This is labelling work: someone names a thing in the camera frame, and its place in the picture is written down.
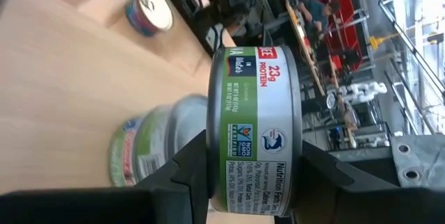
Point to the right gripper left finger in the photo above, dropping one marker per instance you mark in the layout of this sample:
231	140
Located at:
167	203

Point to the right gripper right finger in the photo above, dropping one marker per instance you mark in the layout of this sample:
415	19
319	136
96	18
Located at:
347	203

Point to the wooden workbench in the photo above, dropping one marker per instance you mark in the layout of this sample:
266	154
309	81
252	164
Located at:
309	60

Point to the yellow stand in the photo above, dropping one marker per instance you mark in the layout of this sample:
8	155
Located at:
374	42

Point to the red shelving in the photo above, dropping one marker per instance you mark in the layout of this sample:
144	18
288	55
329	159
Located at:
347	25

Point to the blue red salmon can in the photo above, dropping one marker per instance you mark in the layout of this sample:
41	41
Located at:
153	8

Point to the person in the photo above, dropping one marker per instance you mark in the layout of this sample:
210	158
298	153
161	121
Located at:
314	10

